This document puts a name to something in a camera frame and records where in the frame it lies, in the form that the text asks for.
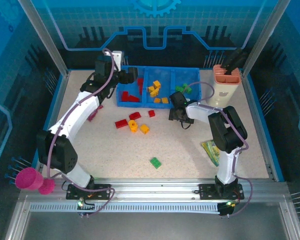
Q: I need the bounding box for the aluminium frame post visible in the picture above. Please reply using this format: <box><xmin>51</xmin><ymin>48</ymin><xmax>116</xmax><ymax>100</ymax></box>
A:
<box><xmin>241</xmin><ymin>0</ymin><xmax>290</xmax><ymax>77</ymax></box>
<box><xmin>18</xmin><ymin>0</ymin><xmax>70</xmax><ymax>76</ymax></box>

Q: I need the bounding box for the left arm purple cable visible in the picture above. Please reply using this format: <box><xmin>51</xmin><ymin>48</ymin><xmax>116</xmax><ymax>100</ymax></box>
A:
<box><xmin>46</xmin><ymin>48</ymin><xmax>116</xmax><ymax>218</ymax></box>

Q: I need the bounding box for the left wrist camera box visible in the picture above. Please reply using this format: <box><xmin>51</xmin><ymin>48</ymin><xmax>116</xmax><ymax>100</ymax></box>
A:
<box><xmin>111</xmin><ymin>50</ymin><xmax>123</xmax><ymax>71</ymax></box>

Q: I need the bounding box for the yellow green candy bag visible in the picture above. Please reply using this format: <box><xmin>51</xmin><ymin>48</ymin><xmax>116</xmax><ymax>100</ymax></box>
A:
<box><xmin>201</xmin><ymin>140</ymin><xmax>222</xmax><ymax>168</ymax></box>

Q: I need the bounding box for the black controller board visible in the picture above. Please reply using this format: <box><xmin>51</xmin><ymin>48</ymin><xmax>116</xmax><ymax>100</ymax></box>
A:
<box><xmin>217</xmin><ymin>199</ymin><xmax>237</xmax><ymax>218</ymax></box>
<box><xmin>76</xmin><ymin>198</ymin><xmax>96</xmax><ymax>218</ymax></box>

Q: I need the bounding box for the purple candy bag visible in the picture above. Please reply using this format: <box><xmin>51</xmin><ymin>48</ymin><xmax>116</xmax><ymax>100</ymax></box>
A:
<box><xmin>88</xmin><ymin>104</ymin><xmax>104</xmax><ymax>123</ymax></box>

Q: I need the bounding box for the slotted cable duct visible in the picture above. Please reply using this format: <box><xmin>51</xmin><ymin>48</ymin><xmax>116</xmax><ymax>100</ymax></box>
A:
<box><xmin>28</xmin><ymin>202</ymin><xmax>221</xmax><ymax>213</ymax></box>

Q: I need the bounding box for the blue three-compartment tray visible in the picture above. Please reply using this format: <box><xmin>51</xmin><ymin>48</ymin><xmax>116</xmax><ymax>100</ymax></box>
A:
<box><xmin>116</xmin><ymin>65</ymin><xmax>203</xmax><ymax>110</ymax></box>

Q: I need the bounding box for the large magenta cup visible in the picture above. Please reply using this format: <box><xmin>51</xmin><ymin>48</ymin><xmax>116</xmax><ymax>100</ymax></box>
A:
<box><xmin>14</xmin><ymin>167</ymin><xmax>44</xmax><ymax>192</ymax></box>

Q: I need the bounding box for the small magenta cup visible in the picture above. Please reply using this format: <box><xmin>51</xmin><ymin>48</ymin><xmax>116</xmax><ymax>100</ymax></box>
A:
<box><xmin>38</xmin><ymin>178</ymin><xmax>56</xmax><ymax>196</ymax></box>

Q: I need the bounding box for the yellow round lego piece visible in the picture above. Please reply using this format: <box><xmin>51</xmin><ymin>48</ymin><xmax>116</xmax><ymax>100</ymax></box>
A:
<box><xmin>128</xmin><ymin>120</ymin><xmax>139</xmax><ymax>134</ymax></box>

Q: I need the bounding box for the black knife handle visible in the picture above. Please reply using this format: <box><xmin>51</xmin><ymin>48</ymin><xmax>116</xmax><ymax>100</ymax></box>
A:
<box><xmin>222</xmin><ymin>47</ymin><xmax>243</xmax><ymax>70</ymax></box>
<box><xmin>226</xmin><ymin>51</ymin><xmax>248</xmax><ymax>76</ymax></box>

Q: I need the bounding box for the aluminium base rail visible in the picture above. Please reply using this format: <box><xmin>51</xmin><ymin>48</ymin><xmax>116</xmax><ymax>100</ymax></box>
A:
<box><xmin>19</xmin><ymin>177</ymin><xmax>291</xmax><ymax>203</ymax></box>

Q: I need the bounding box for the white orange tool holder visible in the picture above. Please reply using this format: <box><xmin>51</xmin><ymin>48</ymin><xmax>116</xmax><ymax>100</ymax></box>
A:
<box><xmin>206</xmin><ymin>64</ymin><xmax>242</xmax><ymax>107</ymax></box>

